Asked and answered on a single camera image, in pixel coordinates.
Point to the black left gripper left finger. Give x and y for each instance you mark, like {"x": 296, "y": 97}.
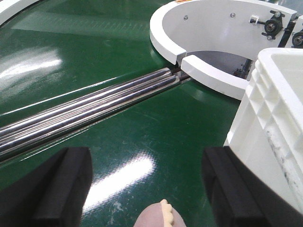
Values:
{"x": 52, "y": 195}

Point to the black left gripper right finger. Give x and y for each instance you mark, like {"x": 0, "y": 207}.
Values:
{"x": 238, "y": 197}

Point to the white plastic Totelife tote box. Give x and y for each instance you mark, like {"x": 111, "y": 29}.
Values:
{"x": 267, "y": 131}

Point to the purple round plush toy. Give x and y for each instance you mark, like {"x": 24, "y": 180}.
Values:
{"x": 160, "y": 214}

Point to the steel conveyor rollers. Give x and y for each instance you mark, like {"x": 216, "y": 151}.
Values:
{"x": 57, "y": 121}

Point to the black bearing mount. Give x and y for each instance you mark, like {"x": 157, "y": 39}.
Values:
{"x": 274, "y": 25}
{"x": 297, "y": 40}

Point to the white round conveyor frame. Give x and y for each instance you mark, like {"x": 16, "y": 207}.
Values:
{"x": 9, "y": 8}

